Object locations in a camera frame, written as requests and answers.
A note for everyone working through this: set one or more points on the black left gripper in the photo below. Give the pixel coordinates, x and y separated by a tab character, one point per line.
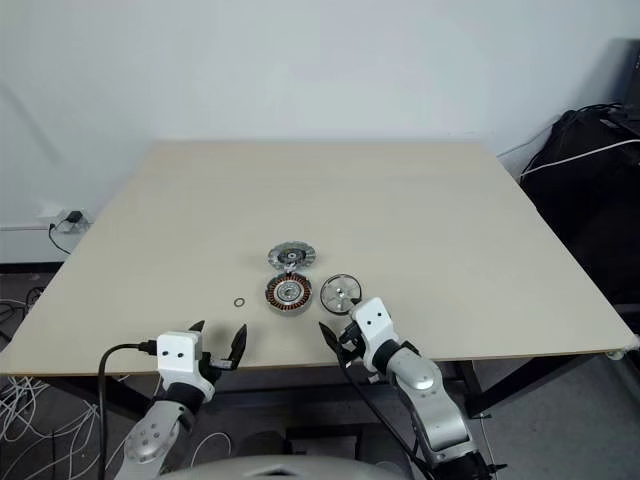
207	369

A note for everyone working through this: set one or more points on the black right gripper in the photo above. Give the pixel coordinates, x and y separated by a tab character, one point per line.
350	342

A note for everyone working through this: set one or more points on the motor stator with copper windings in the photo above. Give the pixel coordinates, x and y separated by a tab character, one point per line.
290	295

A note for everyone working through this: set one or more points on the silver motor gear cover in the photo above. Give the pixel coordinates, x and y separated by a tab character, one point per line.
287	256

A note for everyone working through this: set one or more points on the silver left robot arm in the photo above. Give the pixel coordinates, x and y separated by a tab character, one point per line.
150	435

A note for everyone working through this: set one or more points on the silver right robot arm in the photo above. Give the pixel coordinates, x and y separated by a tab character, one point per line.
435	415

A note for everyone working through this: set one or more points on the small white floor tag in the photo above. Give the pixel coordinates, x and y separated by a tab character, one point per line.
373	380

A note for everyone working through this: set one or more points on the silver robot torso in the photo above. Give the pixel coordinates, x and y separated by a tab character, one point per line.
280	462

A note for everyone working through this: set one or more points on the black power adapter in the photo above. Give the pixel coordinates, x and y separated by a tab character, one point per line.
75	217

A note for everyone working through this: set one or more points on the black bag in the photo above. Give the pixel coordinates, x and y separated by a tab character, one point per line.
575	225

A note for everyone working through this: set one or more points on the white table corner clamp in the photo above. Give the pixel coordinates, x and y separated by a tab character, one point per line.
620	352

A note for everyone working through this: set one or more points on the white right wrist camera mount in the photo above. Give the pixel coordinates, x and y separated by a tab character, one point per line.
372	320

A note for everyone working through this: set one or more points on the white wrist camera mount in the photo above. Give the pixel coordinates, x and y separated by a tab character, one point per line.
372	320
175	350

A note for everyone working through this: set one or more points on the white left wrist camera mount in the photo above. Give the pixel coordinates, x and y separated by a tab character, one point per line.
175	350

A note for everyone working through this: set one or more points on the black table frame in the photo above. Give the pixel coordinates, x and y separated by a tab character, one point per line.
500	380

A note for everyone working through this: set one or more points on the white wall power outlet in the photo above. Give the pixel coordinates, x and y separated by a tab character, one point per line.
50	215

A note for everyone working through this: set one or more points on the dark panel beside wall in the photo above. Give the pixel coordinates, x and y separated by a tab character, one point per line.
625	75

